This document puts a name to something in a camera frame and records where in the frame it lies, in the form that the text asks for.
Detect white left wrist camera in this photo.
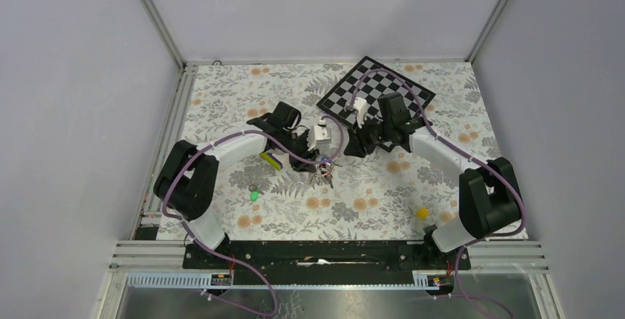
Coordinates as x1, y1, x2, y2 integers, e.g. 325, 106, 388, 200
310, 118, 332, 145

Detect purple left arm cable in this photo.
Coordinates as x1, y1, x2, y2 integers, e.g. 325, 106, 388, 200
161, 113, 345, 318

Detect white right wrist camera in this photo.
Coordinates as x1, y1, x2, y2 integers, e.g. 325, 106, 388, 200
352, 97, 369, 128

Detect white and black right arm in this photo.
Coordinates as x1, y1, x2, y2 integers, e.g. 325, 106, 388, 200
343, 93, 522, 269

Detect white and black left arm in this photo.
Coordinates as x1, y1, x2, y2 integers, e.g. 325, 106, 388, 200
153, 102, 330, 268

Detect aluminium frame rails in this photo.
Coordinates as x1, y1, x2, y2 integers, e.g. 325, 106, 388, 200
99, 0, 568, 319

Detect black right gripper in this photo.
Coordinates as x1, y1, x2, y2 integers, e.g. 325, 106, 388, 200
343, 114, 393, 159

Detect green key tag with key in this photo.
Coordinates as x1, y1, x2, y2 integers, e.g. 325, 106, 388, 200
248, 185, 262, 203

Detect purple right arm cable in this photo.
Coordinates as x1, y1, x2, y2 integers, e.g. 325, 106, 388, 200
346, 69, 527, 319

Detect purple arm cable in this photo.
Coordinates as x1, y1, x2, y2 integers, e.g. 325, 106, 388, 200
346, 69, 527, 319
161, 113, 345, 318

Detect yellow cube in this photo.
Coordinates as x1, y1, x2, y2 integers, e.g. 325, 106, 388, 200
415, 208, 430, 220

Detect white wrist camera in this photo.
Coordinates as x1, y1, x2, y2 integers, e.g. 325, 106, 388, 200
352, 97, 369, 128
310, 118, 332, 145

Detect floral patterned table mat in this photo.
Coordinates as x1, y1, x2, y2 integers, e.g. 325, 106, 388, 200
181, 63, 500, 240

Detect black and white chessboard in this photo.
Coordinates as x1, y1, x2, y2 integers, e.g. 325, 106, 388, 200
317, 57, 435, 154

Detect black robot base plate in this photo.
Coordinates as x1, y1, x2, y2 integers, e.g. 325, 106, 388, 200
182, 240, 471, 286

